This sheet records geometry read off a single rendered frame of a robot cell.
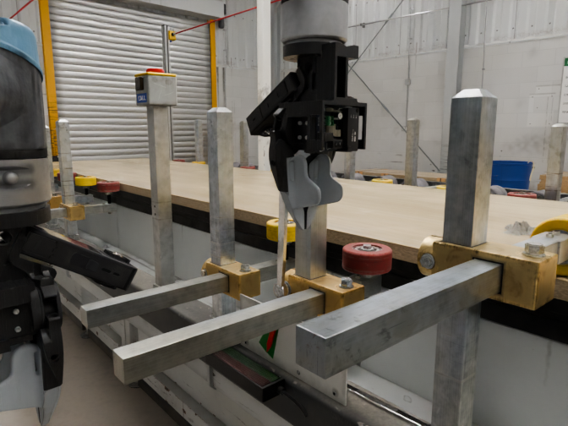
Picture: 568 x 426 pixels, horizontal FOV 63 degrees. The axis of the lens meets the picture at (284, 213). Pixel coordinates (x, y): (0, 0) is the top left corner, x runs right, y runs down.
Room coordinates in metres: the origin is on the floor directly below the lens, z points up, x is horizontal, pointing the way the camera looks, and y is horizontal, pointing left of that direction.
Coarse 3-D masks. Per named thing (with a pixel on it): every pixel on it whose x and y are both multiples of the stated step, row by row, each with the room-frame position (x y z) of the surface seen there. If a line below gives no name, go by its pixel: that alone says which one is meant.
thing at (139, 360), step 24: (240, 312) 0.57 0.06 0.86; (264, 312) 0.57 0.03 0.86; (288, 312) 0.60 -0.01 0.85; (312, 312) 0.63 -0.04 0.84; (168, 336) 0.50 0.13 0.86; (192, 336) 0.50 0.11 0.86; (216, 336) 0.52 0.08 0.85; (240, 336) 0.54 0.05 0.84; (120, 360) 0.45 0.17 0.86; (144, 360) 0.46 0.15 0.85; (168, 360) 0.48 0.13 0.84; (192, 360) 0.50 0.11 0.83
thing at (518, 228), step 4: (512, 224) 0.91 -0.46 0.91; (516, 224) 0.86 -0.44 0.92; (520, 224) 0.90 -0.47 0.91; (524, 224) 0.87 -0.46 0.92; (528, 224) 0.88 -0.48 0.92; (508, 228) 0.88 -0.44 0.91; (512, 228) 0.86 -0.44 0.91; (516, 228) 0.85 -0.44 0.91; (520, 228) 0.86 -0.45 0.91; (524, 228) 0.86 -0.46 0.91; (528, 228) 0.86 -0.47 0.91; (532, 228) 0.85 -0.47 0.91; (504, 232) 0.86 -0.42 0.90; (508, 232) 0.86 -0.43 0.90; (512, 232) 0.85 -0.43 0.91; (516, 232) 0.85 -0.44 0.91; (520, 232) 0.85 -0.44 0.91; (524, 232) 0.85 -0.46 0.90; (528, 232) 0.84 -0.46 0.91
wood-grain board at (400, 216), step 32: (96, 160) 3.05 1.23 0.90; (128, 160) 3.05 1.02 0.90; (128, 192) 1.66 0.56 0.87; (192, 192) 1.46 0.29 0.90; (256, 192) 1.46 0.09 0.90; (352, 192) 1.46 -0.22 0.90; (384, 192) 1.46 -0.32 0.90; (416, 192) 1.46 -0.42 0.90; (352, 224) 0.95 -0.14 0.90; (384, 224) 0.95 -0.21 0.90; (416, 224) 0.95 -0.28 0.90; (416, 256) 0.75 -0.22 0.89
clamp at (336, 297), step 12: (288, 276) 0.70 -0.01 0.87; (300, 276) 0.69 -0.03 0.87; (324, 276) 0.69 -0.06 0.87; (300, 288) 0.68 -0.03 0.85; (312, 288) 0.66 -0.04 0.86; (324, 288) 0.64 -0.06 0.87; (336, 288) 0.63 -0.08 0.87; (360, 288) 0.64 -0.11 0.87; (336, 300) 0.62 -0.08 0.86; (348, 300) 0.62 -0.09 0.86; (360, 300) 0.64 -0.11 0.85; (324, 312) 0.64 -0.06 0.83
